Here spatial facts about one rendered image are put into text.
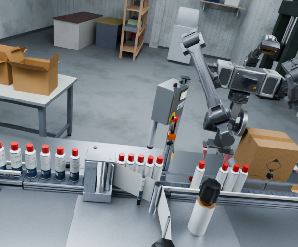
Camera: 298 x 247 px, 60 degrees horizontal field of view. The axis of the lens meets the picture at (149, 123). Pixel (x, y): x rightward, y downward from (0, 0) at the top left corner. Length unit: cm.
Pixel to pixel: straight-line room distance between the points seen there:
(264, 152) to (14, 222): 145
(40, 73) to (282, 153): 212
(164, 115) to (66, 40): 650
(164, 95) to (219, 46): 822
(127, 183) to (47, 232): 43
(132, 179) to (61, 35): 658
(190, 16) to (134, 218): 670
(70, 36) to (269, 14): 539
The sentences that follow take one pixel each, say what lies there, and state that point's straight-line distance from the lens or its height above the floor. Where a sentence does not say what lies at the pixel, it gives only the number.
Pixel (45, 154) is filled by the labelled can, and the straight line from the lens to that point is 142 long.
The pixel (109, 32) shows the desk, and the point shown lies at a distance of 806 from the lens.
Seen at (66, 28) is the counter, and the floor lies 51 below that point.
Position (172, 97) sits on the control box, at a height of 144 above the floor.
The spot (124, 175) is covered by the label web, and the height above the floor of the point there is 101.
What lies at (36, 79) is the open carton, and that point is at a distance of 269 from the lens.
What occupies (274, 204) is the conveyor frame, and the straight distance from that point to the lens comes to 177.
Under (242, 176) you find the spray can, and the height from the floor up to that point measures 103.
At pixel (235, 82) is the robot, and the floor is 143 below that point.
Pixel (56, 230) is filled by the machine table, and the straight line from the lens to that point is 135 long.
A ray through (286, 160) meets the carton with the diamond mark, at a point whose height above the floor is 103.
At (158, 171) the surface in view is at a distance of 143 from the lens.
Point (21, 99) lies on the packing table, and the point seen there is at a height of 78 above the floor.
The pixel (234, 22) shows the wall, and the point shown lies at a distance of 935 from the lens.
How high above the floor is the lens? 189
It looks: 28 degrees down
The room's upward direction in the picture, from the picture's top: 10 degrees clockwise
